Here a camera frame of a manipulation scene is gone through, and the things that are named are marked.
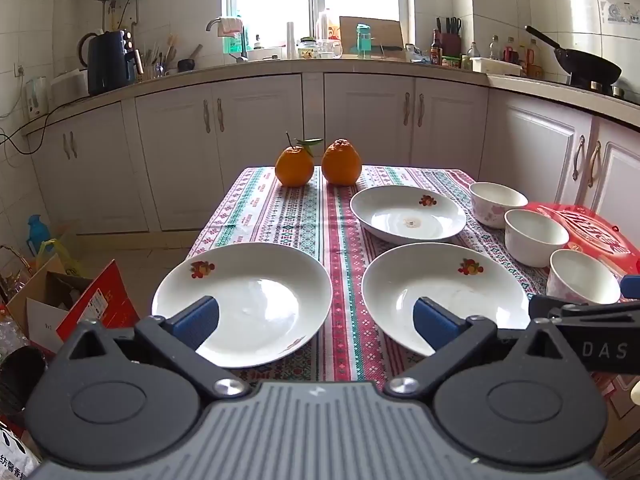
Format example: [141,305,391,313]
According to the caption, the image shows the white water pitcher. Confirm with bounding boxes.
[25,76,51,118]

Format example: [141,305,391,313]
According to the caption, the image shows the metal faucet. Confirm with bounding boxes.
[206,17,249,63]

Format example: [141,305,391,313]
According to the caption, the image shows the black mortar with pestle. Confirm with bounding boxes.
[177,44,203,72]

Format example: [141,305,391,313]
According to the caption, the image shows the black bin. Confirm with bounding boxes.
[0,347,48,416]

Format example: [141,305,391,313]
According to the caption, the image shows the utensil holder with chopsticks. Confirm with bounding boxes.
[137,34,178,78]

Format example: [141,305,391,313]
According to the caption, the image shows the patterned red green tablecloth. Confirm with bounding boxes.
[186,165,640,418]

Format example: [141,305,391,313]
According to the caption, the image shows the open cardboard box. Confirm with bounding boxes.
[5,255,96,331]

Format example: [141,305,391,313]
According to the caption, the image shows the dark knife block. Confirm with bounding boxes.
[436,16,463,57]

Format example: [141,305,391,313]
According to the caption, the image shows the black wok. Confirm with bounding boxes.
[524,25,623,88]

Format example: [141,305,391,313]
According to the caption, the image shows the white countertop appliance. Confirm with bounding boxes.
[50,69,91,106]

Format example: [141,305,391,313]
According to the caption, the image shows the white kitchen cabinets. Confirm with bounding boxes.
[27,72,640,241]

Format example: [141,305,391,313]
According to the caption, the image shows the white plastic tray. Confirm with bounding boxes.
[470,56,523,75]

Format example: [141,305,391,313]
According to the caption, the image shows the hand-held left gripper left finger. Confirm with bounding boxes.
[65,296,251,401]

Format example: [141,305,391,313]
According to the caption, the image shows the grey kitchen countertop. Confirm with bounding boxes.
[20,57,640,133]

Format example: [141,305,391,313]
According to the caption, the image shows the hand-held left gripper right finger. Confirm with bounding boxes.
[382,296,576,396]

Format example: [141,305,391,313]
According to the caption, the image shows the blue plastic bottle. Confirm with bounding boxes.
[27,215,51,256]

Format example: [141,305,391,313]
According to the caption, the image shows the stained white fruit-print plate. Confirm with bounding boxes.
[349,185,467,246]

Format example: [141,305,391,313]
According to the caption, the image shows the gas stove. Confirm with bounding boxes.
[565,77,640,100]

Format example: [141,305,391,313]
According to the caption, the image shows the orange oil bottle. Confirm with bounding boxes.
[315,8,341,41]

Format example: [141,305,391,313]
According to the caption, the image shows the dark blue air fryer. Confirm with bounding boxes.
[87,30,137,96]

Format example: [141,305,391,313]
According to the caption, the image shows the white printed package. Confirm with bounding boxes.
[0,420,41,480]

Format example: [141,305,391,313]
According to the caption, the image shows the bumpy orange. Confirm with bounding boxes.
[321,138,363,186]

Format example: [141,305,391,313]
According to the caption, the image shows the red carton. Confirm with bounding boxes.
[55,260,141,343]

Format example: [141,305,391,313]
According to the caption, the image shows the green dish soap bottle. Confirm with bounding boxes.
[222,10,244,53]

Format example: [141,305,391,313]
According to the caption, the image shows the white pink-flower bowl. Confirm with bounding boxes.
[468,181,529,230]
[545,248,622,306]
[503,208,571,268]

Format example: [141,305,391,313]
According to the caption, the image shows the orange with leafy stem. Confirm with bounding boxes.
[274,132,325,187]

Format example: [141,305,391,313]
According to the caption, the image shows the brown cardboard sheet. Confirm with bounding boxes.
[339,16,405,53]

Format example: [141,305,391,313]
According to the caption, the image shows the yellow plastic bag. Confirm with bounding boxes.
[35,239,83,278]

